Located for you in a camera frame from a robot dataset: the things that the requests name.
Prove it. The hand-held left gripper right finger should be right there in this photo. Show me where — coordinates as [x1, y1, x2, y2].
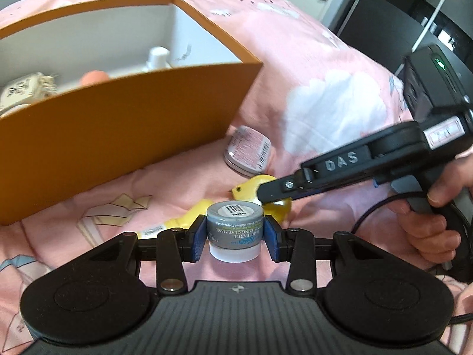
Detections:
[264, 216, 384, 293]

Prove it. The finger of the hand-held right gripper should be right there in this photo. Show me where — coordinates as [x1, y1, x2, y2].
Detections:
[257, 169, 323, 206]

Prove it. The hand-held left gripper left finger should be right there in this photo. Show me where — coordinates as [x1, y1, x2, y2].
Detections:
[87, 216, 208, 293]

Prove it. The yellow duck toy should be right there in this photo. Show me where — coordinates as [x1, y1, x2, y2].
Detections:
[137, 175, 293, 239]

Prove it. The grey jar with white lid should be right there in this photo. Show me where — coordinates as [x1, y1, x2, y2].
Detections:
[206, 201, 265, 263]

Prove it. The orange cardboard box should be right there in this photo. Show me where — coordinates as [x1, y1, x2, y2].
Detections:
[0, 0, 264, 227]

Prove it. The person's right hand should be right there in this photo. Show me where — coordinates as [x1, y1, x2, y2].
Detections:
[391, 149, 473, 264]

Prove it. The grey tin with pink label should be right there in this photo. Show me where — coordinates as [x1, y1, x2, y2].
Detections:
[223, 126, 273, 178]

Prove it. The dark wardrobe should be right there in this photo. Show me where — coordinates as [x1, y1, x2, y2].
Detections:
[333, 0, 473, 82]

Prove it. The pink printed blanket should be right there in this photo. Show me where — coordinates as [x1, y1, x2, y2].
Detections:
[0, 0, 473, 355]

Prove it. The white bottle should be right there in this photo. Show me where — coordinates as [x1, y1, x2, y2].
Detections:
[143, 46, 174, 72]

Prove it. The peach round ball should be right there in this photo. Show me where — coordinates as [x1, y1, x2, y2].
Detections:
[80, 70, 111, 88]

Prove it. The beige knitted item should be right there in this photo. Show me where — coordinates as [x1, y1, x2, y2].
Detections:
[38, 74, 58, 97]

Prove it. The white labelled packet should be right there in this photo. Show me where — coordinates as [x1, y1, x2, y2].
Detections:
[0, 73, 42, 117]

